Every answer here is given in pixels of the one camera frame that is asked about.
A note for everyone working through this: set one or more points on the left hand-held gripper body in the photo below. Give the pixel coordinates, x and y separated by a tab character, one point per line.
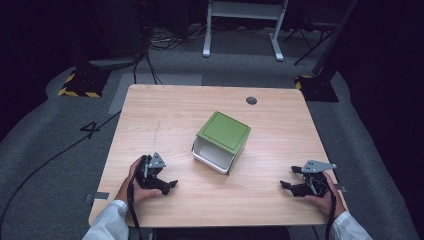
149	175

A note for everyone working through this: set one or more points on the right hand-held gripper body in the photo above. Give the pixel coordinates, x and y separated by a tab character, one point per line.
313	188

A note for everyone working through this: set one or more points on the white drawer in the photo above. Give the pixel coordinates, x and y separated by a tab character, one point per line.
213	155

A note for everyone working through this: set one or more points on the green storage box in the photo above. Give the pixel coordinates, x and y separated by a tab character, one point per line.
225	131

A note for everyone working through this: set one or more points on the person's right hand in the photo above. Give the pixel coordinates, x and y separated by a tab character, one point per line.
330	203

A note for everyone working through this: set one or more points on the person's left hand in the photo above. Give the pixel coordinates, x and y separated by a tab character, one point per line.
131	190

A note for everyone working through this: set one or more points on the grey tape strip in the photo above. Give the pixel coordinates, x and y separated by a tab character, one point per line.
340	188
98	196

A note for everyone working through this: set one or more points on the person's dark lap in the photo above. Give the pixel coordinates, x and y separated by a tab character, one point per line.
221	234

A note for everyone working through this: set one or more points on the black yellow striped stand base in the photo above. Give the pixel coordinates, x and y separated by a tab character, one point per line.
318	88
85	85

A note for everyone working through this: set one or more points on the grey round stand base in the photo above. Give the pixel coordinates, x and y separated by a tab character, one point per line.
111	63

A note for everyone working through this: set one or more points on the black folding tripod stand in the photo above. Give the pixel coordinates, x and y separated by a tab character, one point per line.
313	36

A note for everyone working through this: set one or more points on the dark slanted stand pole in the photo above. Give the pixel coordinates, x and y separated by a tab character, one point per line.
333	36

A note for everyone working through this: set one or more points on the white metal stand frame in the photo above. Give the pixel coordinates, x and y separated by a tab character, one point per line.
245	10

